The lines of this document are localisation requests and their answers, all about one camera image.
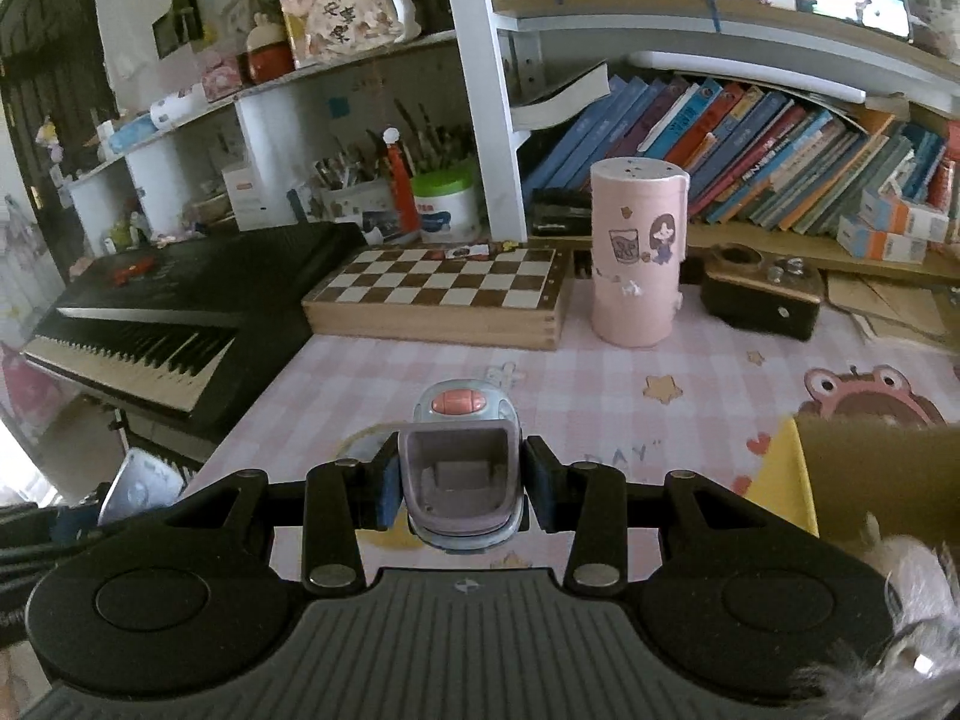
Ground pink checked tablecloth desktop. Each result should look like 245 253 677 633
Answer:
180 326 960 586

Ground white blue plastic packet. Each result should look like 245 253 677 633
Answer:
97 448 197 530

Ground red white doll figure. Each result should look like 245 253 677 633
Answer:
241 11 295 83

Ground pink floral plaque decoration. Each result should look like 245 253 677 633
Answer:
279 0 425 68

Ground black electronic keyboard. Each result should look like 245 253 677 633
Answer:
21 221 368 440

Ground orange tube white cap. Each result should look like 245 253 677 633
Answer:
382 127 421 233

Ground pink cartoon cylinder container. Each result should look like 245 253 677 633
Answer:
589 157 691 350

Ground light blue packet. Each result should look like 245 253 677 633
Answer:
109 116 155 155

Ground pen holder with brushes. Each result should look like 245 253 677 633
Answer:
311 101 398 230

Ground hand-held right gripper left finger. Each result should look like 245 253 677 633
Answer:
161 431 406 592

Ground brown wooden radio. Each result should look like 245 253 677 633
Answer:
701 241 824 342

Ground thick white paged book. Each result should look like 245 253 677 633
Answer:
510 64 612 132

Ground yellow cardboard box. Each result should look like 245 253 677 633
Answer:
748 412 960 548

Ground wooden chess board box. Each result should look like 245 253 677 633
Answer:
301 244 577 352

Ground small green figurine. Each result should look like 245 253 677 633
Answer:
105 211 151 252

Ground orange white carton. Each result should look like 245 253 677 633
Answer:
859 184 953 245
836 214 931 265

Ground white bookshelf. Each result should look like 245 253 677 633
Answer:
60 0 960 286

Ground black rectangular case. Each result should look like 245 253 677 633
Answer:
529 191 593 237

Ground grey blue toy car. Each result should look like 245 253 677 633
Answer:
396 381 526 557

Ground white patterned cup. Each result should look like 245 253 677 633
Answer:
150 86 207 128

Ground white jar green lid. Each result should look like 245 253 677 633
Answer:
411 163 482 245

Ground pink floral small box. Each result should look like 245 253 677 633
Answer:
202 56 245 102

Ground white box red label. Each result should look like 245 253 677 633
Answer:
221 161 267 230

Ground dark small picture frame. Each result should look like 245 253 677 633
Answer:
150 0 230 61

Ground flat cardboard pieces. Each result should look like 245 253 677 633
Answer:
825 270 960 352

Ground row of leaning colourful books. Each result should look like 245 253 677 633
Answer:
525 75 960 237

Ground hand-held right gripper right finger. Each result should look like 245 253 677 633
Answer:
523 433 822 592

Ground white tube lamp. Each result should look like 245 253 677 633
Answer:
628 51 867 102

